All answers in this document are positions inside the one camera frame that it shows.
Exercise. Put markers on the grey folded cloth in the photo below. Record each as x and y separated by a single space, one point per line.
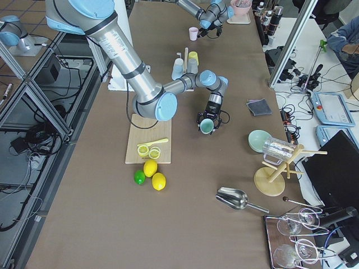
259 107

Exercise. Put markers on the clear glass pitcher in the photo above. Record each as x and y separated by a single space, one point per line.
275 151

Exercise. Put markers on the beige plastic tray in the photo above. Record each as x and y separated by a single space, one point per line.
240 19

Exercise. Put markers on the wooden cutting board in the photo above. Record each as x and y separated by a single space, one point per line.
163 129

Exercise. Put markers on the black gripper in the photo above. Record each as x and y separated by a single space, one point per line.
212 107
203 32

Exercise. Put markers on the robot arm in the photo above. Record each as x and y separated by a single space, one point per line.
211 20
98 20

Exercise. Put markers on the yellow plastic knife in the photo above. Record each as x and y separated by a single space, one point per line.
163 140

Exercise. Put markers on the pink bowl with ice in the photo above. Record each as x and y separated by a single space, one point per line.
241 7

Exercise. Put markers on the black monitor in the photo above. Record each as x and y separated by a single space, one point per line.
335 175

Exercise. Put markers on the pink plastic cup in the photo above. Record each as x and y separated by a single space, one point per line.
193 32

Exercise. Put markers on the green lime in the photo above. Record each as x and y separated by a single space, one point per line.
139 177

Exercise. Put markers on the light blue plastic cup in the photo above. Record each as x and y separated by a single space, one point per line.
177 71

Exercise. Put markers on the green bowl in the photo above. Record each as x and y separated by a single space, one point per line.
257 138

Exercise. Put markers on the whole yellow lemon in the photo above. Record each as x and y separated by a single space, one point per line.
158 181
150 168

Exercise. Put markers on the yellow plastic cup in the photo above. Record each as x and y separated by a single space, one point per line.
194 55

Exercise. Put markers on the blue teach pendant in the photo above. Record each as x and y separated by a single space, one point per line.
325 132
331 109

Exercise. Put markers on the wooden mug tree stand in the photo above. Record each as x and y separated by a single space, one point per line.
269 179

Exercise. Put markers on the grey plastic cup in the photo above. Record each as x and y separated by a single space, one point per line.
192 66

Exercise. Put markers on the wine glass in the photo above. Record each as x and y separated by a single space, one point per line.
306 251
309 218

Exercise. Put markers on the green plastic cup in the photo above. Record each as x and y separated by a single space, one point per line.
207 126

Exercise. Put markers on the white wire cup rack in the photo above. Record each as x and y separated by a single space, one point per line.
185 64

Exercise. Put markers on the metal scoop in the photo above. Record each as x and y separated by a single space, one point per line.
236 199

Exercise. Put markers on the lemon slice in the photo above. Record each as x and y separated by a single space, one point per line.
154 153
143 150

